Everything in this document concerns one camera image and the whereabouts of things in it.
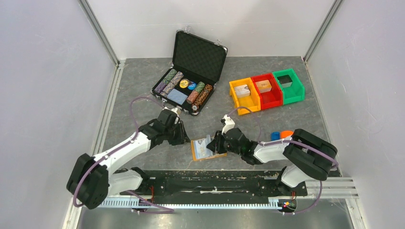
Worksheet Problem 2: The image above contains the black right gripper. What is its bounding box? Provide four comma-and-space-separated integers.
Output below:
206, 129, 243, 156

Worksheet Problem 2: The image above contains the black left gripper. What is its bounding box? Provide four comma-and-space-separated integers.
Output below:
164, 120, 191, 146

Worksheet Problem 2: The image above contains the orange leather card holder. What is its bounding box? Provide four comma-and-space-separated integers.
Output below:
191, 135, 227, 161

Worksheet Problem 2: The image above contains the white portrait credit card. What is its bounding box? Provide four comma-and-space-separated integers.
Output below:
193, 139, 209, 159

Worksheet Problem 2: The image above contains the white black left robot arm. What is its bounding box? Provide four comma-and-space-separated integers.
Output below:
66, 107, 190, 209

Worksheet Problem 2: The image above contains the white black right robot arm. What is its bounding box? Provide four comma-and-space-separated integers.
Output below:
207, 128, 338, 195

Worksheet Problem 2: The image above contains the blue playing card deck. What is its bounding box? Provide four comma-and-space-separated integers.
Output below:
167, 89, 188, 105

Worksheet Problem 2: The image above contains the card deck in yellow bin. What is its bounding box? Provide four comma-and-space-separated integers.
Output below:
234, 84, 251, 98

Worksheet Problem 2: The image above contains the card deck in red bin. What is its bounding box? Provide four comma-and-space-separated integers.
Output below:
256, 80, 272, 94

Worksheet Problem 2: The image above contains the blue dealer chip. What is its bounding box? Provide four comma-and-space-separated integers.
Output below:
187, 82, 196, 90

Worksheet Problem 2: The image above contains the yellow dealer chip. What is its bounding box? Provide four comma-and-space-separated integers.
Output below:
179, 79, 190, 88

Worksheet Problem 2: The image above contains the blue orange toy truck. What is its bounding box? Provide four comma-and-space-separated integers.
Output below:
270, 130, 294, 141

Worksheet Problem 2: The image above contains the yellow plastic bin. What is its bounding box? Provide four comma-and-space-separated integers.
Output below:
229, 77, 261, 112

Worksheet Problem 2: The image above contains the red plastic bin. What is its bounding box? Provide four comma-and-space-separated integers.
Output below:
251, 73, 283, 110

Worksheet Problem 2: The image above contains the black poker chip case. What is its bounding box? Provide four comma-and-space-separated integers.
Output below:
151, 30, 227, 116

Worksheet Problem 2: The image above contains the black box in green bin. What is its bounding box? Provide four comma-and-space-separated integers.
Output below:
277, 75, 293, 88

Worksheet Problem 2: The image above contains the green plastic bin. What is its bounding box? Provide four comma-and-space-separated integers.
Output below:
272, 68, 305, 105

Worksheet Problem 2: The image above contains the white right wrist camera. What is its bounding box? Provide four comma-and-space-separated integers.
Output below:
221, 114, 235, 135

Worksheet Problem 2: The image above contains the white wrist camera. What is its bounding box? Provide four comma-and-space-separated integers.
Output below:
170, 107, 181, 117
221, 114, 235, 135

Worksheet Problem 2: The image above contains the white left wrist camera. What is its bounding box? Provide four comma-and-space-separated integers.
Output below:
170, 107, 181, 117

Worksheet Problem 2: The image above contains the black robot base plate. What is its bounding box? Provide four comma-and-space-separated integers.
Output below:
135, 170, 308, 204

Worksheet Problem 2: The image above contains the slotted aluminium cable duct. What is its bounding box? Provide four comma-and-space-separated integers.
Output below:
98, 197, 282, 210

